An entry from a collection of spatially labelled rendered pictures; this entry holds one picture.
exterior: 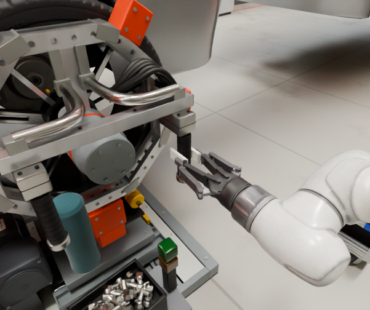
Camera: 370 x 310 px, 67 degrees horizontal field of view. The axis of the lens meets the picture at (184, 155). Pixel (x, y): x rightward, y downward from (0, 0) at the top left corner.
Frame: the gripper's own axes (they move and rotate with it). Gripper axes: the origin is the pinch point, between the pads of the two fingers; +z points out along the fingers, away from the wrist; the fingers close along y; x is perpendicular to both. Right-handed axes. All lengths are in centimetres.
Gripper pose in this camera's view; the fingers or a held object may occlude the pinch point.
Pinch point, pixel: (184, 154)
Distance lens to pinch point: 72.3
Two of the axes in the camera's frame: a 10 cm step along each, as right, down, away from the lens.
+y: 7.9, -3.7, 4.9
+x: 0.0, -8.0, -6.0
